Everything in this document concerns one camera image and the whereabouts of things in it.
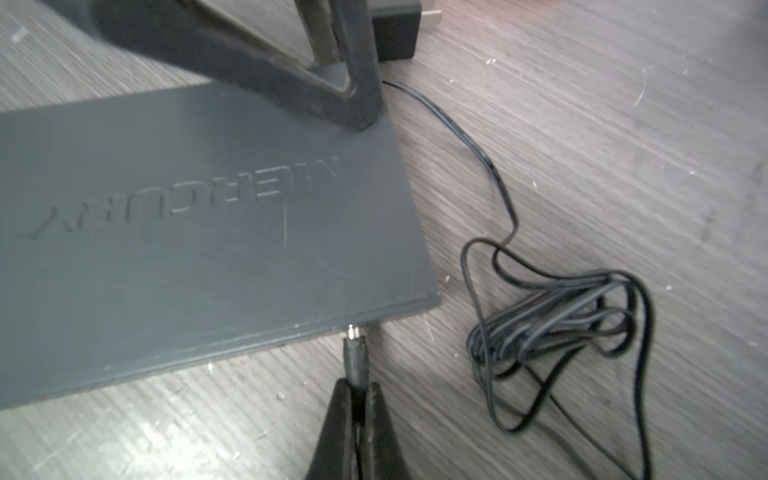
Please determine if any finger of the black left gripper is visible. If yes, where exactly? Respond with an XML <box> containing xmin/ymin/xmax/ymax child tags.
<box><xmin>47</xmin><ymin>1</ymin><xmax>383</xmax><ymax>131</ymax></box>

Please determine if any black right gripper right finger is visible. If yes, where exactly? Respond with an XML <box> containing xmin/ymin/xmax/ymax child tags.
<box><xmin>358</xmin><ymin>382</ymin><xmax>412</xmax><ymax>480</ymax></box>

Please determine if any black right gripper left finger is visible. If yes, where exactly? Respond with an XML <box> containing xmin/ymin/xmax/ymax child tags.
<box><xmin>305</xmin><ymin>379</ymin><xmax>356</xmax><ymax>480</ymax></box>

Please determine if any black power adapter with cord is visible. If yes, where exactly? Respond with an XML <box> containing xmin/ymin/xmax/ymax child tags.
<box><xmin>341</xmin><ymin>0</ymin><xmax>656</xmax><ymax>480</ymax></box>

